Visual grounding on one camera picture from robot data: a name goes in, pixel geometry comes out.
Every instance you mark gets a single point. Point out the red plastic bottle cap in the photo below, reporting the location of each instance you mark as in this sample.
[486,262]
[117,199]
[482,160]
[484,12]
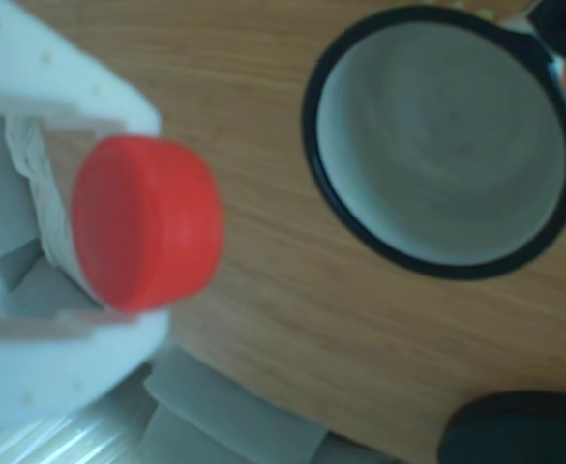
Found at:
[157,222]

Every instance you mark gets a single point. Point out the white sheer curtain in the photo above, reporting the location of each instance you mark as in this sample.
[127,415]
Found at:
[45,444]

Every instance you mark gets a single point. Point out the white knitted blanket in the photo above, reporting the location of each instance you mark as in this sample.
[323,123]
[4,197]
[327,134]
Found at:
[45,193]

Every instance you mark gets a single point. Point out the beige sofa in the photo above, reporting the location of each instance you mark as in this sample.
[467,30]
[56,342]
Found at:
[224,415]

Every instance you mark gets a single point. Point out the black-rimmed white enamel mug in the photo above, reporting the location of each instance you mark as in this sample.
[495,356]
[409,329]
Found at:
[437,159]

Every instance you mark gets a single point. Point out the black round object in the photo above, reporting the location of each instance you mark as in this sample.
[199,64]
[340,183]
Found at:
[524,430]

